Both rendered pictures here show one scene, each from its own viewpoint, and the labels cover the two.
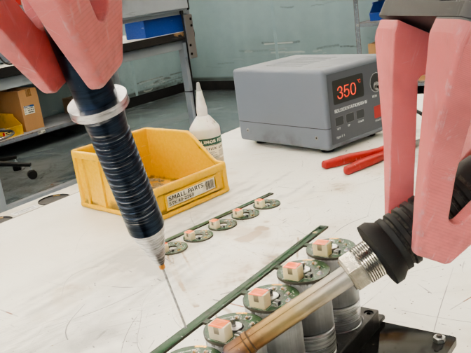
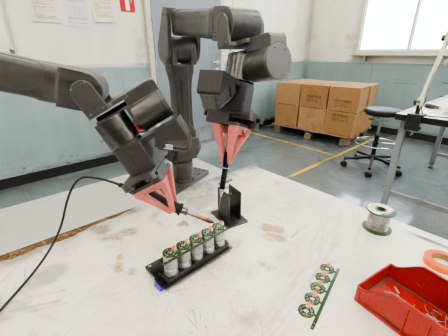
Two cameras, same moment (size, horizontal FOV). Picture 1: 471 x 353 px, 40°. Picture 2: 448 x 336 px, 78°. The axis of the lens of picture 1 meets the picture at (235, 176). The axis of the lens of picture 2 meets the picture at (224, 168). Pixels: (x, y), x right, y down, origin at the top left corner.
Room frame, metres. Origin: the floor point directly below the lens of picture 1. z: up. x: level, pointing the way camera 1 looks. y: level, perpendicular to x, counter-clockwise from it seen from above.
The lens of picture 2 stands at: (0.66, 0.11, 1.12)
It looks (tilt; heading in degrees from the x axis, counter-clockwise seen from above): 23 degrees down; 189
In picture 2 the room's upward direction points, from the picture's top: straight up
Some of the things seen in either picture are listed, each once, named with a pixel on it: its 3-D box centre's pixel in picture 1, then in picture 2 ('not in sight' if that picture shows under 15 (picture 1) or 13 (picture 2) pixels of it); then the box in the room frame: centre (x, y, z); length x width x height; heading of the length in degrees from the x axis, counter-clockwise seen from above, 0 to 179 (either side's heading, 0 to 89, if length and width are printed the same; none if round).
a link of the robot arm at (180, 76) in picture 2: not in sight; (181, 102); (-0.08, -0.13, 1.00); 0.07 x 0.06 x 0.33; 133
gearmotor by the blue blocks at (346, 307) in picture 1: (334, 291); (171, 263); (0.30, -0.04, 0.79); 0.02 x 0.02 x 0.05
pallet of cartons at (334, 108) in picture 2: not in sight; (323, 109); (-3.56, 0.90, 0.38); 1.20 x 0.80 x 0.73; 56
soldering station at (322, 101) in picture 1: (311, 100); not in sight; (0.79, -0.10, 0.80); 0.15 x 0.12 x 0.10; 39
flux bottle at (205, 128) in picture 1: (204, 127); not in sight; (0.70, 0.03, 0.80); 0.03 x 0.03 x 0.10
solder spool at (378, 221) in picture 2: not in sight; (379, 218); (0.07, 0.37, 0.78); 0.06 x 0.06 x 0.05
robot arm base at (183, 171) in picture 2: not in sight; (183, 170); (-0.10, -0.14, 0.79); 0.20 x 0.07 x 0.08; 159
